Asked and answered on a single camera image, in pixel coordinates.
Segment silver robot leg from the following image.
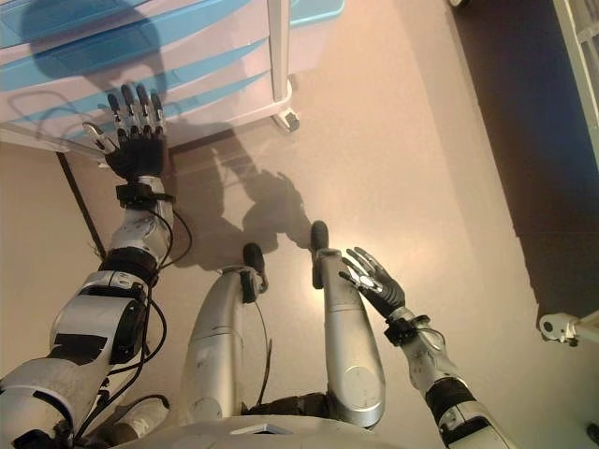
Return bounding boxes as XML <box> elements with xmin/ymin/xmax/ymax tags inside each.
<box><xmin>312</xmin><ymin>250</ymin><xmax>387</xmax><ymax>429</ymax></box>
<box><xmin>180</xmin><ymin>266</ymin><xmax>268</xmax><ymax>422</ymax></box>

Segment white cart caster wheel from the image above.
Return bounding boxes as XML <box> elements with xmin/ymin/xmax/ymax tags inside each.
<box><xmin>273</xmin><ymin>109</ymin><xmax>300</xmax><ymax>135</ymax></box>

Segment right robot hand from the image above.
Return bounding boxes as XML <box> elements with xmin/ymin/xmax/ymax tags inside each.
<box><xmin>339</xmin><ymin>246</ymin><xmax>407</xmax><ymax>322</ymax></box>

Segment silver right robot leg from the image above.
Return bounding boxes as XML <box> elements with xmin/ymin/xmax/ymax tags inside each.
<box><xmin>312</xmin><ymin>250</ymin><xmax>387</xmax><ymax>429</ymax></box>

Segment black robot foot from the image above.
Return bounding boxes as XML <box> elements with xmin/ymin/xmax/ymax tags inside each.
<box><xmin>310</xmin><ymin>221</ymin><xmax>331</xmax><ymax>253</ymax></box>
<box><xmin>242</xmin><ymin>242</ymin><xmax>269</xmax><ymax>294</ymax></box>

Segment white bed caster wheel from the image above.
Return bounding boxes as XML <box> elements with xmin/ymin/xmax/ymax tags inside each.
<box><xmin>536</xmin><ymin>311</ymin><xmax>581</xmax><ymax>347</ymax></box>

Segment black left robot foot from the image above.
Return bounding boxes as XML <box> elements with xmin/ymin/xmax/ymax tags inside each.
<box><xmin>242</xmin><ymin>242</ymin><xmax>269</xmax><ymax>294</ymax></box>

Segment white medical cart blue drawers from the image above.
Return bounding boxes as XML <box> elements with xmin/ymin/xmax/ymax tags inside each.
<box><xmin>0</xmin><ymin>0</ymin><xmax>300</xmax><ymax>155</ymax></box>

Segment silver robot torso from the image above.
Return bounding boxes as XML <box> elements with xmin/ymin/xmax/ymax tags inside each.
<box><xmin>107</xmin><ymin>415</ymin><xmax>446</xmax><ymax>449</ymax></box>

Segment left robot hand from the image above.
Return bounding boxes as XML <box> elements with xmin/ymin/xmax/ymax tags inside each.
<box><xmin>82</xmin><ymin>82</ymin><xmax>168</xmax><ymax>181</ymax></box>

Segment silver left robot leg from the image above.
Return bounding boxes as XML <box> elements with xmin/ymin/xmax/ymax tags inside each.
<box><xmin>180</xmin><ymin>266</ymin><xmax>268</xmax><ymax>422</ymax></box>

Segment black right robot foot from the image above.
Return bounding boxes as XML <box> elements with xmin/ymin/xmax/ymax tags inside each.
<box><xmin>310</xmin><ymin>221</ymin><xmax>331</xmax><ymax>253</ymax></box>

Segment blue plastic bin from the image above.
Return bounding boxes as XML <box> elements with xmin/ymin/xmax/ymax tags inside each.
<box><xmin>289</xmin><ymin>0</ymin><xmax>347</xmax><ymax>27</ymax></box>

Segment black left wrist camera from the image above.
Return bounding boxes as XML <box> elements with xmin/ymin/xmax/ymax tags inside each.
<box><xmin>116</xmin><ymin>183</ymin><xmax>175</xmax><ymax>208</ymax></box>

